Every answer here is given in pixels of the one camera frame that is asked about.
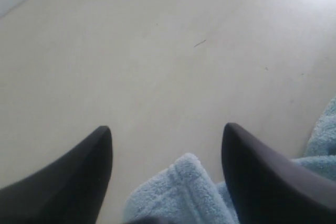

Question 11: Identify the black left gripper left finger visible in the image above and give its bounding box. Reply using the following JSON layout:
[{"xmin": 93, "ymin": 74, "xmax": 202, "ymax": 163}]
[{"xmin": 1, "ymin": 126, "xmax": 112, "ymax": 223}]

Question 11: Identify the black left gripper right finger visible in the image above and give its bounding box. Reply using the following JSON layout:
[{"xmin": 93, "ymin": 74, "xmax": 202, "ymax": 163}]
[{"xmin": 222, "ymin": 123, "xmax": 335, "ymax": 223}]

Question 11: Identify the light blue terry towel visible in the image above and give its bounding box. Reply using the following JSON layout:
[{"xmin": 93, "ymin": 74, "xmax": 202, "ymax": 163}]
[{"xmin": 124, "ymin": 100, "xmax": 335, "ymax": 223}]

